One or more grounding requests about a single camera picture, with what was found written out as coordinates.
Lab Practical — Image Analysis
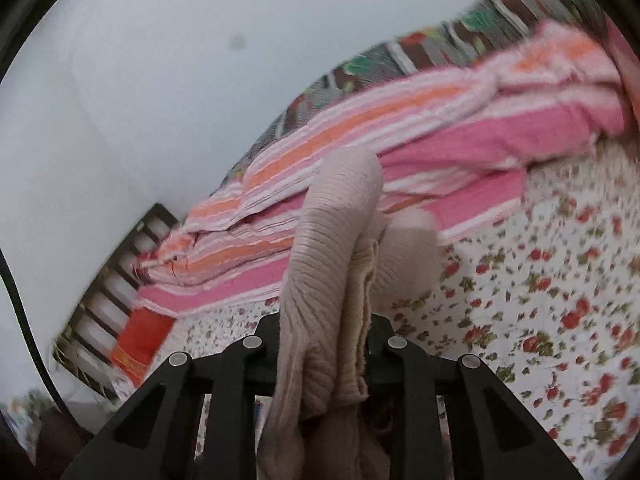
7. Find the dark floral patterned blanket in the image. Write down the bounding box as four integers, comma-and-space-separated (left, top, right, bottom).
220, 0, 605, 186

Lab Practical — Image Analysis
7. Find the pink knit sweater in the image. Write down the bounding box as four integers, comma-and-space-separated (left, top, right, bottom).
257, 148, 442, 479

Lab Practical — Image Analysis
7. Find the pink orange striped quilt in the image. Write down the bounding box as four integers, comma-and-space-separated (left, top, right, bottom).
137, 21, 631, 318

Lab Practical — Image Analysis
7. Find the person's left hand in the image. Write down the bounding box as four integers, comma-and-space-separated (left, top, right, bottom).
35, 408, 93, 480

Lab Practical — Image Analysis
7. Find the white floral bed sheet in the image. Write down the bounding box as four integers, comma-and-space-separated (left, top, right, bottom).
114, 136, 640, 480

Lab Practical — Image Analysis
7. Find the red pillow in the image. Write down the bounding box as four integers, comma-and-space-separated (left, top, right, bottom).
110, 308, 175, 387

